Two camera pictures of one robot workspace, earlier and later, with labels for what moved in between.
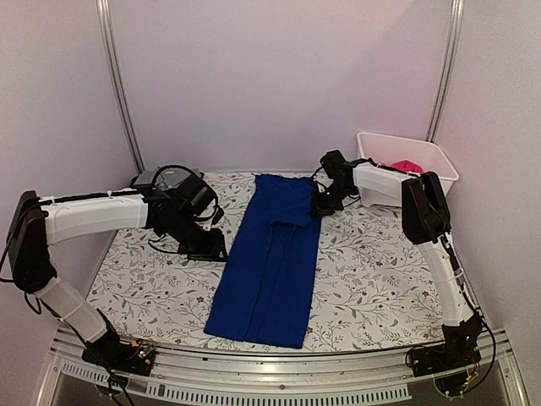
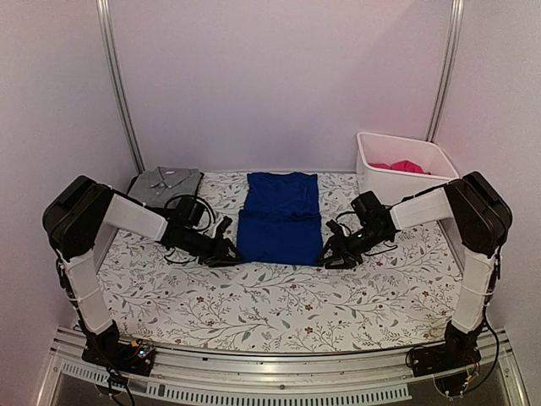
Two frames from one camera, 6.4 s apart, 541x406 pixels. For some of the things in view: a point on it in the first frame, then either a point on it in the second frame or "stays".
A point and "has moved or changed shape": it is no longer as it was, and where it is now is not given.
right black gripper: x=319 y=208 to x=341 y=249
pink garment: x=408 y=166 stays
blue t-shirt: x=265 y=293 has moved or changed shape
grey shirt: x=164 y=177 stays
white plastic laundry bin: x=387 y=150 stays
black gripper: x=336 y=167 to x=369 y=209
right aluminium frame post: x=456 y=21 stays
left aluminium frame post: x=103 y=12 stays
